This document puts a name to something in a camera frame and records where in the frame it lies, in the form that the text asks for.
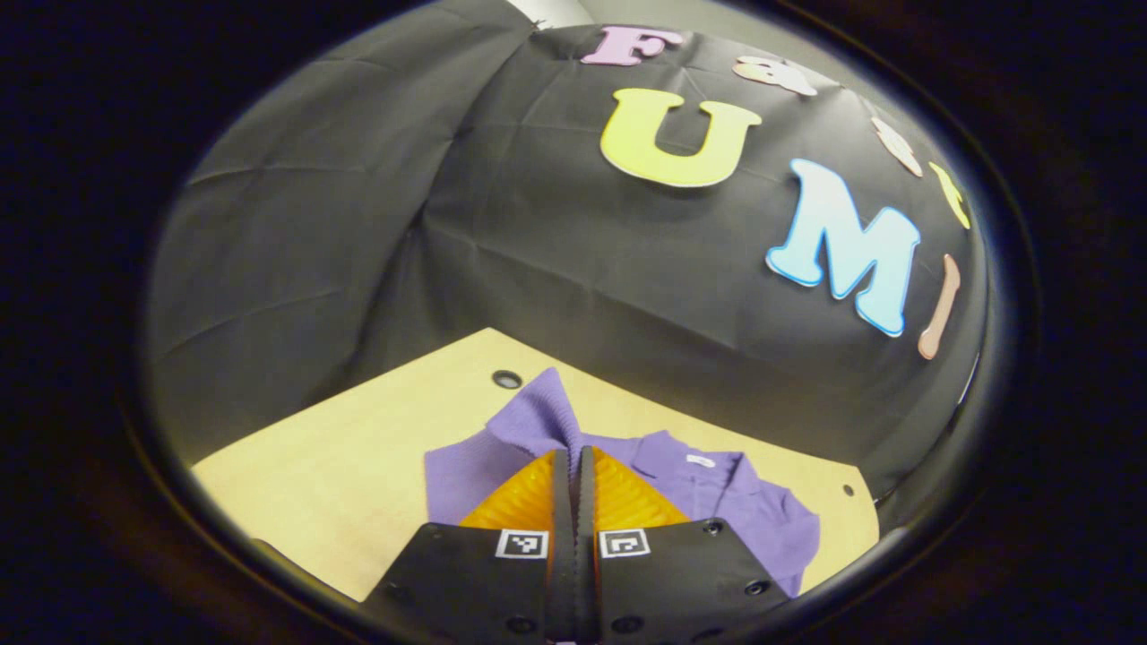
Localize purple knit shirt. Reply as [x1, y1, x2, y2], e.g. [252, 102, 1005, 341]
[423, 367, 821, 599]

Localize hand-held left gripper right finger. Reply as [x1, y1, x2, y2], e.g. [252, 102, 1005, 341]
[573, 445, 791, 644]

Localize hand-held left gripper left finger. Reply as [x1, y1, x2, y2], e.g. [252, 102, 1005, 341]
[358, 448, 576, 644]

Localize black backdrop cloth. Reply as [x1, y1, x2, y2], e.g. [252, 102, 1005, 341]
[148, 0, 991, 498]

